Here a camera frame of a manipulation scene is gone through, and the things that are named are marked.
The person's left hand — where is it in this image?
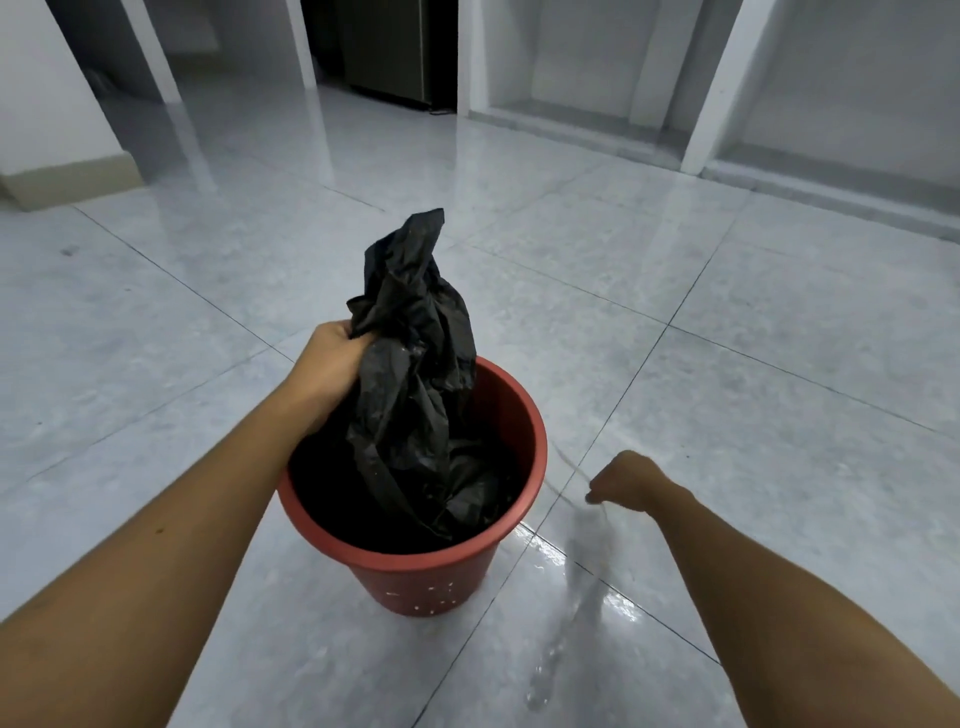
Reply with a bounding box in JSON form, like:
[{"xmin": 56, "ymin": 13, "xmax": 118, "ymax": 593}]
[{"xmin": 282, "ymin": 320, "xmax": 375, "ymax": 435}]

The person's right hand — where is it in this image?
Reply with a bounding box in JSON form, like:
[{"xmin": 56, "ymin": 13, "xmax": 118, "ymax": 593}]
[{"xmin": 585, "ymin": 450, "xmax": 674, "ymax": 515}]

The black plastic garbage bag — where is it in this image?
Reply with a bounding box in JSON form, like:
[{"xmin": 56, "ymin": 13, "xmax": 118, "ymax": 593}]
[{"xmin": 288, "ymin": 208, "xmax": 526, "ymax": 556}]

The person's left forearm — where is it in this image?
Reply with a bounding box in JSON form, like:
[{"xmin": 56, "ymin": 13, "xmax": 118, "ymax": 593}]
[{"xmin": 0, "ymin": 382, "xmax": 310, "ymax": 728}]

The person's right forearm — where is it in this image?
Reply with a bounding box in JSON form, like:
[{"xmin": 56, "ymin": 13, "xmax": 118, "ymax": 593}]
[{"xmin": 645, "ymin": 483, "xmax": 960, "ymax": 728}]

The red plastic trash bin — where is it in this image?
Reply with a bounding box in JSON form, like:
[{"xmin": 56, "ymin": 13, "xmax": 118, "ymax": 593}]
[{"xmin": 277, "ymin": 356, "xmax": 549, "ymax": 618}]

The dark metal cabinet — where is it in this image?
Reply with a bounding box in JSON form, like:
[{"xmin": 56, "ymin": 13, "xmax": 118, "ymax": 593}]
[{"xmin": 337, "ymin": 0, "xmax": 459, "ymax": 114}]

